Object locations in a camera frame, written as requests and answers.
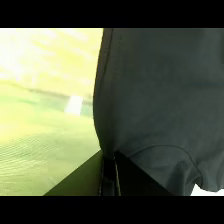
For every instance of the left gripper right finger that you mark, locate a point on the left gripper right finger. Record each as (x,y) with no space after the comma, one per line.
(140,181)

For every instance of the dark grey garment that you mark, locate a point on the dark grey garment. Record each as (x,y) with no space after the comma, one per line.
(160,100)

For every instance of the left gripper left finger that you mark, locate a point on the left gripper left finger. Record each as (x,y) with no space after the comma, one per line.
(83,180)

